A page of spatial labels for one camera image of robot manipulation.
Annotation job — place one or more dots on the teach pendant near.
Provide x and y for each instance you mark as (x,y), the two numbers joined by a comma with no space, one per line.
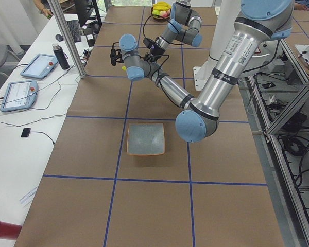
(19,96)

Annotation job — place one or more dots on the small black box device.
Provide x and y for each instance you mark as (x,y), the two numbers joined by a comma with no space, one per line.
(26,132)

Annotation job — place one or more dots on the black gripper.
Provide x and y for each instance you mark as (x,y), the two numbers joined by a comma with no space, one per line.
(153,53)

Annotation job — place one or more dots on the brown table mat blue grid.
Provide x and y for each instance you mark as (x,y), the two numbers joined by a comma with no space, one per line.
(120,175)

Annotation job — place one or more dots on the teach pendant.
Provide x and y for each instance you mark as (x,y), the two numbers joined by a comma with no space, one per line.
(19,96)
(40,66)

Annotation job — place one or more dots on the black water bottle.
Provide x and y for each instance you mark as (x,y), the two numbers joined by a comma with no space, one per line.
(60,55)

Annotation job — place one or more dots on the teach pendant far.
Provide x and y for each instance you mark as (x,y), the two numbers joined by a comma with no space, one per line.
(40,66)

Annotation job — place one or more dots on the black monitor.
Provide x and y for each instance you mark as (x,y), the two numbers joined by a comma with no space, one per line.
(84,9)

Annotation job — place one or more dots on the grey computer mouse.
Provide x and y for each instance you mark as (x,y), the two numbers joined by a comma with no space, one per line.
(59,37)

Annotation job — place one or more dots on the wicker fruit basket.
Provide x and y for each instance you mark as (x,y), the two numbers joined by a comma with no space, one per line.
(160,14)

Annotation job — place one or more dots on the red fire extinguisher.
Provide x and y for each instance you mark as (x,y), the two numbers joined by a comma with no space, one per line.
(9,231)

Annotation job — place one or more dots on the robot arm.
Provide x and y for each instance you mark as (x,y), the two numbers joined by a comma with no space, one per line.
(257,22)
(184,26)

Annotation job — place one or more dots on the grey square plate orange rim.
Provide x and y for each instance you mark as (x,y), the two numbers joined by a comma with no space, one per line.
(145,139)

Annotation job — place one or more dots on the black keyboard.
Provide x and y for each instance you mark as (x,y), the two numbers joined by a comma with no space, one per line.
(74,28)

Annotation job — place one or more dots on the yellow banana in basket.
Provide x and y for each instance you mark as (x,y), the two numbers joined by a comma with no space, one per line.
(161,6)

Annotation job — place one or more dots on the aluminium frame post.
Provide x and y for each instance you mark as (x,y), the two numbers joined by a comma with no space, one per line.
(62,24)

